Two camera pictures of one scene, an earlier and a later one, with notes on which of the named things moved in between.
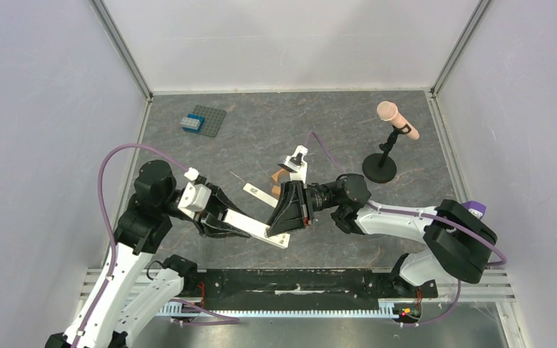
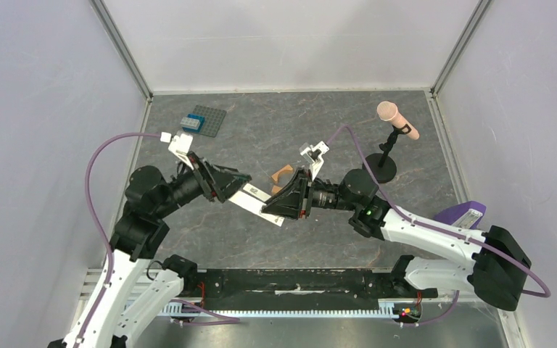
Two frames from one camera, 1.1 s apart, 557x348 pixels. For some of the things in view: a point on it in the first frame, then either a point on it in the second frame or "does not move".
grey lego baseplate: x=213 y=119 does not move
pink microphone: x=388 y=111 does not move
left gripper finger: x=212 y=232 → x=225 y=188
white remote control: x=256 y=229 → x=254 y=206
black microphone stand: x=381 y=167 does not move
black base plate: x=307 y=289 does not move
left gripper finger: x=221 y=200 → x=222 y=175
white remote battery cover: x=261 y=195 does not move
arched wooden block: x=275 y=175 does not move
